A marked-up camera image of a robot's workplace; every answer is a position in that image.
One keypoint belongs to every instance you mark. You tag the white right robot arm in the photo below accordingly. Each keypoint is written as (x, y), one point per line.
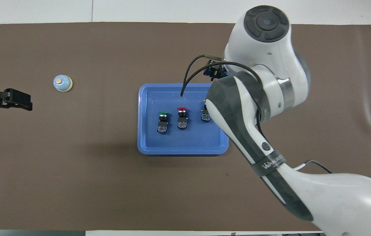
(270, 65)

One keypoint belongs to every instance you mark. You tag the blue plastic tray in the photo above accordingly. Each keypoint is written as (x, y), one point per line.
(172, 144)

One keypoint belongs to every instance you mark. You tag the green push button switch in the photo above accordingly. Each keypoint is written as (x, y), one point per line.
(162, 124)

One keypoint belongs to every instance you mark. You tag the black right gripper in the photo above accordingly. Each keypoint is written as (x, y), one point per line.
(216, 70)

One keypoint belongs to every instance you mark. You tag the red push button switch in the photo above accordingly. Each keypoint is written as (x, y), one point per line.
(182, 120)

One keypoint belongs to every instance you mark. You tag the brown paper table mat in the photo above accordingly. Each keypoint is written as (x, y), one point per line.
(74, 190)

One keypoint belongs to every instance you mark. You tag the yellow push button switch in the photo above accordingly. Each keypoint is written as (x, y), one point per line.
(205, 116)

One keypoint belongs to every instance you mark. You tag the light blue desk bell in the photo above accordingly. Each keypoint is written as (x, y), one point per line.
(62, 83)

